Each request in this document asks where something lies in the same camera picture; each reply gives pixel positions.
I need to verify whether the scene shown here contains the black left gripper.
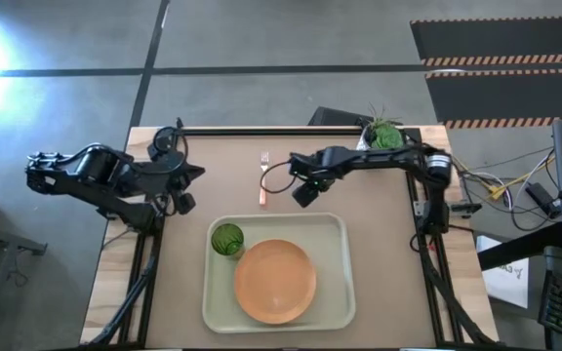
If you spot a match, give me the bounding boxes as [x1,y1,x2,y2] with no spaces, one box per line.
[136,153,207,197]

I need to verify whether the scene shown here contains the fork with orange handle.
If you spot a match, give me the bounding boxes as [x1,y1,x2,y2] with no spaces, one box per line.
[259,150,271,207]

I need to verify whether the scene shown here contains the green translucent plastic cup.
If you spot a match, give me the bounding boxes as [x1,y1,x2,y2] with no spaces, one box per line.
[210,222,246,259]

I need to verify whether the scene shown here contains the beige plastic tray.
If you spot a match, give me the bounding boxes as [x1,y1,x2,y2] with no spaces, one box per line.
[201,212,358,335]

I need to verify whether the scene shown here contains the orange plastic plate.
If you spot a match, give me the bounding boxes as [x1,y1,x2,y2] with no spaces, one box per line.
[233,238,318,327]

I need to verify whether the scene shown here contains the black box behind table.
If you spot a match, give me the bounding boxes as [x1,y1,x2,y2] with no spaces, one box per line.
[307,105,375,129]

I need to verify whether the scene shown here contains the succulent in white pot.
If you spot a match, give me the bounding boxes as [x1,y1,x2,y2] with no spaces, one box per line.
[356,102,406,151]

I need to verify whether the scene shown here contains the brown table mat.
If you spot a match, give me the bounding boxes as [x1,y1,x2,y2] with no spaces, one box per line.
[144,134,438,350]

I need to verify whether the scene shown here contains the black clamp on table edge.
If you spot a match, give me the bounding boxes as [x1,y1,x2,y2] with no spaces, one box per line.
[450,202,484,216]

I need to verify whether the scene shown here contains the grey metal stand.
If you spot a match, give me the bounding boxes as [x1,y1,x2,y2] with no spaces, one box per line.
[0,218,49,351]

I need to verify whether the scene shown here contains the black mat orange striped edges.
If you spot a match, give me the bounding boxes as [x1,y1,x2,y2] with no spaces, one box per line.
[424,67,562,131]
[410,16,562,67]

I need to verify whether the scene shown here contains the black desk bar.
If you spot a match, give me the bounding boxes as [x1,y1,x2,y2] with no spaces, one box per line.
[478,221,562,272]

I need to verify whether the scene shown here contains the white paper sheet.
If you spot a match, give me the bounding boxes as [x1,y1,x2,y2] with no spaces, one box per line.
[475,235,531,310]

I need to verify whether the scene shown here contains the black power adapter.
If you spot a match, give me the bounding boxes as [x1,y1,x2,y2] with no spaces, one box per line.
[525,182,561,219]

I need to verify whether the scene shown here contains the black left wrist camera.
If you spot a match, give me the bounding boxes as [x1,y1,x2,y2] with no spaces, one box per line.
[172,190,198,217]

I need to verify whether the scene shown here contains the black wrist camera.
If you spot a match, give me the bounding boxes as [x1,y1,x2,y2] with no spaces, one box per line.
[172,190,198,217]
[291,179,322,209]

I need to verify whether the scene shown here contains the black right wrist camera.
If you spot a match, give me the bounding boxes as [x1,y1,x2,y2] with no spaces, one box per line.
[291,179,322,209]

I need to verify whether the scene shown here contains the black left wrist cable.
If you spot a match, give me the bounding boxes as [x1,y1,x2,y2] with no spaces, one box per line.
[146,125,189,176]

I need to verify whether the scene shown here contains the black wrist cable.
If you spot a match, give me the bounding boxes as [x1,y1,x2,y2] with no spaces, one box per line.
[259,159,298,196]
[146,125,189,176]

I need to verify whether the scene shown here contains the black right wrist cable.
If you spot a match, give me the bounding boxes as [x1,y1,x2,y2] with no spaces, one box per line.
[259,159,298,196]

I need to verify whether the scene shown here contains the black aluminium table frame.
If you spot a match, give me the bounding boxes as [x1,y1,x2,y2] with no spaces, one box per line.
[80,116,498,351]

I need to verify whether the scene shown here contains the yellow cable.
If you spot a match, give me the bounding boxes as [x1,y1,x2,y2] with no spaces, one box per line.
[455,154,556,202]

